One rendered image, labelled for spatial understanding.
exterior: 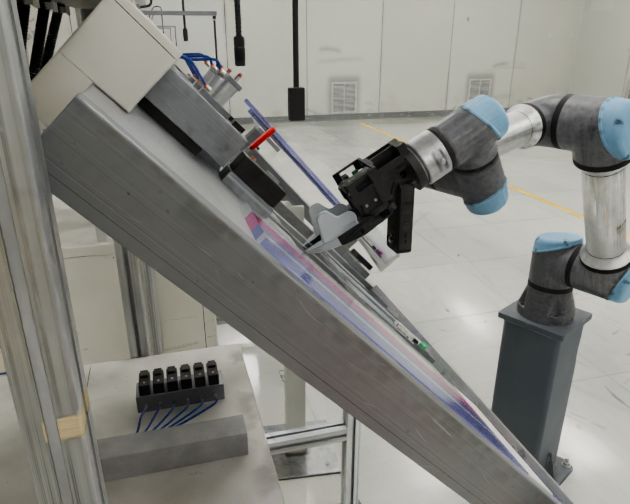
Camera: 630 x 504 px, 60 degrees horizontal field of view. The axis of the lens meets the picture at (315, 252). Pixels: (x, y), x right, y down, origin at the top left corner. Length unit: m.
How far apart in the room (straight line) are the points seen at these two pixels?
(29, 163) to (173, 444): 0.66
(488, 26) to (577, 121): 8.77
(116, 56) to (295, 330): 0.31
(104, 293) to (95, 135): 1.66
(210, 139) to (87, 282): 1.36
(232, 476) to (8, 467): 0.36
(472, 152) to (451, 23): 8.79
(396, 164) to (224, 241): 0.47
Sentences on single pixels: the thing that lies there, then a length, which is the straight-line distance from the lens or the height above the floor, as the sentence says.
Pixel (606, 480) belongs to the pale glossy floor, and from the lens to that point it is 2.02.
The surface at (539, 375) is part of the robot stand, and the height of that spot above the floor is 0.40.
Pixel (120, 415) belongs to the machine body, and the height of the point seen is 0.62.
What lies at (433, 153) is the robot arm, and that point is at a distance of 0.84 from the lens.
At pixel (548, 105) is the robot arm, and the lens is 1.28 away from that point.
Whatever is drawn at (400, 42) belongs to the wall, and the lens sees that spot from 9.26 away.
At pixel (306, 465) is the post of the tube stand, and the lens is 1.85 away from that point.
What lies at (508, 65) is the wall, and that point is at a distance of 10.24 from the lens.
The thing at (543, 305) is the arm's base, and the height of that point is 0.60.
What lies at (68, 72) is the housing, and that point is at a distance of 0.58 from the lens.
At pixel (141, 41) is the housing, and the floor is 1.26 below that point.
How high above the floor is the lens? 1.27
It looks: 22 degrees down
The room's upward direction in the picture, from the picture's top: straight up
